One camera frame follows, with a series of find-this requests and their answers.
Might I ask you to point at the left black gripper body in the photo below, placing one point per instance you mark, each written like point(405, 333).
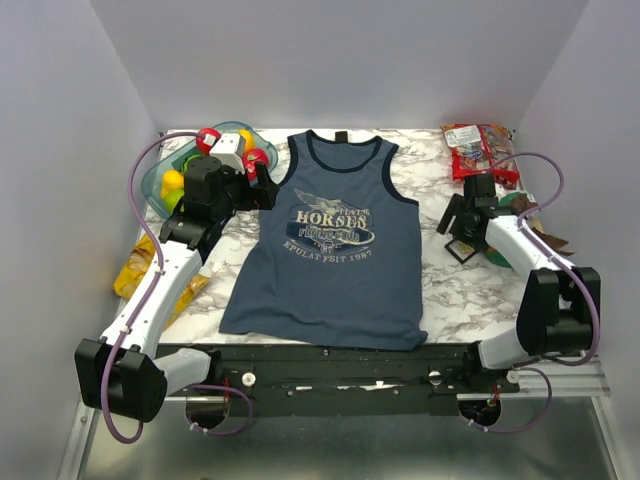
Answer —
point(238, 194)

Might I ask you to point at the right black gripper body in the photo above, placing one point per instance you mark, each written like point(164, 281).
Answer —
point(468, 237)

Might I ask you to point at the blue printed tank top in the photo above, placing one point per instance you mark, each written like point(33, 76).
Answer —
point(338, 258)

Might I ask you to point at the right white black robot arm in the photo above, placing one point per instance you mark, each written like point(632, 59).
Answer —
point(559, 311)

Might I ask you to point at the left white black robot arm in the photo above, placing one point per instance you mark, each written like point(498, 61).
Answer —
point(120, 373)

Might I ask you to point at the gold brooch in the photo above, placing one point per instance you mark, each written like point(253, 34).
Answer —
point(467, 247)

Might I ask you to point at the red apple right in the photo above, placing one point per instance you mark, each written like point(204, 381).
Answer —
point(254, 156)

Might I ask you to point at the red apple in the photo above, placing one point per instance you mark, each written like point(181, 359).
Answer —
point(254, 156)
point(206, 139)

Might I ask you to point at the green fruit middle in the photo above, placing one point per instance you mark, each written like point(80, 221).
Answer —
point(188, 161)

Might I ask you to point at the green pear front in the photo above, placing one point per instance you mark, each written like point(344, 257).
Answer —
point(172, 198)

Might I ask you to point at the yellow lemon left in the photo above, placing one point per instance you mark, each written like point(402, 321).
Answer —
point(171, 180)

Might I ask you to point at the red apple top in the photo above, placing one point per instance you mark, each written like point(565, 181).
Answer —
point(206, 139)

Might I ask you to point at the orange fruit top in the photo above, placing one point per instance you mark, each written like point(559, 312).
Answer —
point(249, 141)

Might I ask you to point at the red candy bag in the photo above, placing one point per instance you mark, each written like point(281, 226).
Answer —
point(478, 147)

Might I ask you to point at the teal plastic fruit container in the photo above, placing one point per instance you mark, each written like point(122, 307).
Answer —
point(174, 157)

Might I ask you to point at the yellow Lays chips bag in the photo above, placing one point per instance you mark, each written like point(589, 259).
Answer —
point(136, 266)

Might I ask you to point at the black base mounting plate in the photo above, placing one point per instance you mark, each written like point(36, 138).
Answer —
point(282, 380)

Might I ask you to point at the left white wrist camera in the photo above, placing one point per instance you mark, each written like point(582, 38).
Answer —
point(228, 149)

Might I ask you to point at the aluminium rail frame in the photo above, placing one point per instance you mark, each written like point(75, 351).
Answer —
point(559, 425)

